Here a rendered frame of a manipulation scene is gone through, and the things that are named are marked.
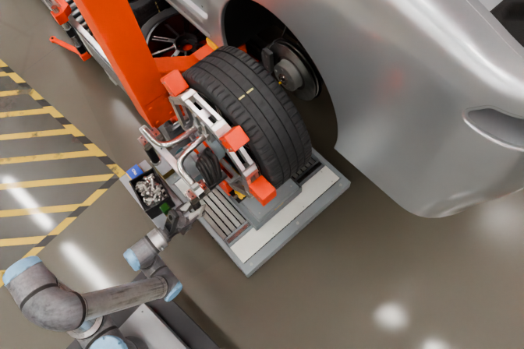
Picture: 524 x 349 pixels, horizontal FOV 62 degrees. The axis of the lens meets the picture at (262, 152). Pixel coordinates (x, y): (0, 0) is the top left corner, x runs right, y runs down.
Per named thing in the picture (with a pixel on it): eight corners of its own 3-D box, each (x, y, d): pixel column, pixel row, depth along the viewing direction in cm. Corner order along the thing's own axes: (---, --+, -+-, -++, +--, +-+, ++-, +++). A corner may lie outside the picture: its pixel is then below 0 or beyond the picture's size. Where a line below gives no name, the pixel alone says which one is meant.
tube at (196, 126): (203, 130, 181) (197, 116, 172) (165, 159, 176) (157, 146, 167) (178, 105, 188) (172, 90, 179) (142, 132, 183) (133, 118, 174)
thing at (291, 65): (306, 104, 224) (327, 85, 194) (295, 113, 222) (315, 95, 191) (267, 56, 224) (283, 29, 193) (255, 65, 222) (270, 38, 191)
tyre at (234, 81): (337, 171, 180) (252, 32, 160) (295, 208, 174) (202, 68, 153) (270, 155, 241) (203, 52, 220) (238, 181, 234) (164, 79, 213)
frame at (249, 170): (264, 203, 206) (254, 148, 159) (254, 213, 205) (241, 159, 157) (196, 132, 228) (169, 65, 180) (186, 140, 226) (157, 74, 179)
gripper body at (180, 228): (183, 214, 187) (161, 232, 184) (178, 207, 180) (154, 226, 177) (194, 227, 184) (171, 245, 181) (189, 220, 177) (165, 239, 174)
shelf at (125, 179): (192, 216, 223) (191, 213, 220) (165, 237, 218) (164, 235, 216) (146, 161, 240) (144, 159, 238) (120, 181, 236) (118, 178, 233)
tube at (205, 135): (232, 161, 173) (229, 148, 164) (194, 192, 168) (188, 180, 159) (206, 134, 180) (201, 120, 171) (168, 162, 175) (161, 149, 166)
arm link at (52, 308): (54, 321, 120) (190, 283, 182) (33, 287, 125) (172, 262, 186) (33, 350, 122) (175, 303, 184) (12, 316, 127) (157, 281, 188)
